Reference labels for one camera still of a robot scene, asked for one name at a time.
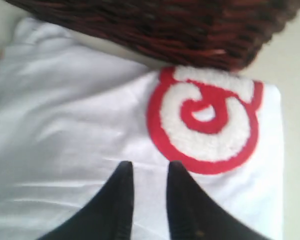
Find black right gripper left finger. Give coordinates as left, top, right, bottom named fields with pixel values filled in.
left=41, top=161, right=134, bottom=240

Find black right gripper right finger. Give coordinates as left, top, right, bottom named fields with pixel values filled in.
left=166, top=161, right=267, bottom=240

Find white t-shirt red patch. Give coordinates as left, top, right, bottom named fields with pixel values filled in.
left=0, top=17, right=284, bottom=240

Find dark red wicker basket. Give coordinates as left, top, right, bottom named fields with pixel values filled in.
left=11, top=0, right=300, bottom=71

